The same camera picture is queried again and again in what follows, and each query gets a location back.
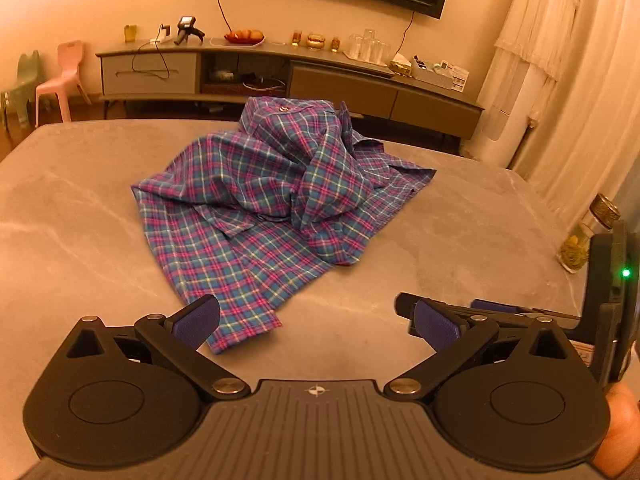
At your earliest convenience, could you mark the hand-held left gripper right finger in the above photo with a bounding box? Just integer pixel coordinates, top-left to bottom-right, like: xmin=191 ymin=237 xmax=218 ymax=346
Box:
xmin=382 ymin=300 xmax=583 ymax=403

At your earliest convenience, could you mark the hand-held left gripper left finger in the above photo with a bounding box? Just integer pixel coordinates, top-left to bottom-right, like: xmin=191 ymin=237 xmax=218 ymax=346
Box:
xmin=65 ymin=294 xmax=252 ymax=403

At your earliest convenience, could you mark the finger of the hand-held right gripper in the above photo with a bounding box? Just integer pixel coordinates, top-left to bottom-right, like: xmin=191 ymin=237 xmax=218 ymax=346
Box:
xmin=394 ymin=292 xmax=473 ymax=337
xmin=470 ymin=298 xmax=583 ymax=322

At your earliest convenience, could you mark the blue pink plaid shirt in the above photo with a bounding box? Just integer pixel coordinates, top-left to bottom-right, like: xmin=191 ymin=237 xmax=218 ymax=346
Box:
xmin=131 ymin=96 xmax=438 ymax=356

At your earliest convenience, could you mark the person's right hand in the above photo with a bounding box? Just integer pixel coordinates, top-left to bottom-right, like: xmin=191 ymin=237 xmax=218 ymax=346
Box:
xmin=602 ymin=382 xmax=640 ymax=479

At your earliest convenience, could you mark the glass jar with gold lid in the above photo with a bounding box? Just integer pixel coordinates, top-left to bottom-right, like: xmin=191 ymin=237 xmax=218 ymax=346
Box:
xmin=557 ymin=192 xmax=622 ymax=275

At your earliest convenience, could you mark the white standing air conditioner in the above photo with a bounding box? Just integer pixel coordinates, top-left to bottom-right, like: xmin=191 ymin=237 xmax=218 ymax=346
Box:
xmin=472 ymin=67 xmax=532 ymax=169

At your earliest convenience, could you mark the pale curtain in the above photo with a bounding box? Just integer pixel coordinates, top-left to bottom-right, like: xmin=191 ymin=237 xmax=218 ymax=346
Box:
xmin=515 ymin=0 xmax=640 ymax=221

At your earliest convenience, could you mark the grey low TV cabinet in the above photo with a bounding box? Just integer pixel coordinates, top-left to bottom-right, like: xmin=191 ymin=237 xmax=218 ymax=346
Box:
xmin=95 ymin=39 xmax=486 ymax=141

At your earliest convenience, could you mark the white organiser box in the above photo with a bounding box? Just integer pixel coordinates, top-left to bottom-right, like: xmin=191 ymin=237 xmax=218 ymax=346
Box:
xmin=411 ymin=55 xmax=471 ymax=92

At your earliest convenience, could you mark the tissue box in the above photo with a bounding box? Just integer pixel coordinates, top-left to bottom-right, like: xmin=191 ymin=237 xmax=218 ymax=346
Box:
xmin=389 ymin=52 xmax=414 ymax=77

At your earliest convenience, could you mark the dark round tray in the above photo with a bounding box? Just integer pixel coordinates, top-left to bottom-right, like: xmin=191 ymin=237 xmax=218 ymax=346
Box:
xmin=241 ymin=76 xmax=287 ymax=96

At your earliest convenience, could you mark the cluster of clear glasses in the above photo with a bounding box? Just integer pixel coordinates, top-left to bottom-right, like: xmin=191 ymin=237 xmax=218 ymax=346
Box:
xmin=344 ymin=29 xmax=392 ymax=64

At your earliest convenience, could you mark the plate of fruit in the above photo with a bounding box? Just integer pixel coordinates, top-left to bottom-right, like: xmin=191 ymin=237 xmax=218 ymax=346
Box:
xmin=210 ymin=29 xmax=266 ymax=47

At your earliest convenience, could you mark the black handheld device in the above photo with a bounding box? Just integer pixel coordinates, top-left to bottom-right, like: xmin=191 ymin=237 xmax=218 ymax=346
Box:
xmin=173 ymin=16 xmax=206 ymax=45

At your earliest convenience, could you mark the pink plastic child chair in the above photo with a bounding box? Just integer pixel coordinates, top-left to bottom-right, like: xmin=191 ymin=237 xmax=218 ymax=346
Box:
xmin=34 ymin=40 xmax=93 ymax=123

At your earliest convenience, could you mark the green plastic child chair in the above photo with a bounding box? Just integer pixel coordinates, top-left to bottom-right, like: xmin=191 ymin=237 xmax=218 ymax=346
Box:
xmin=0 ymin=50 xmax=43 ymax=141

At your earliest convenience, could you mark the thin dark looped cable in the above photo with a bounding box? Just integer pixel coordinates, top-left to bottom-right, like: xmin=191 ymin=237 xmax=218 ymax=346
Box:
xmin=130 ymin=42 xmax=172 ymax=81

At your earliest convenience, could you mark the black hanging cable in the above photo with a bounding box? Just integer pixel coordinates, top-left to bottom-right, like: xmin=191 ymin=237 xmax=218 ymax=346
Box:
xmin=214 ymin=0 xmax=234 ymax=36
xmin=399 ymin=10 xmax=417 ymax=57

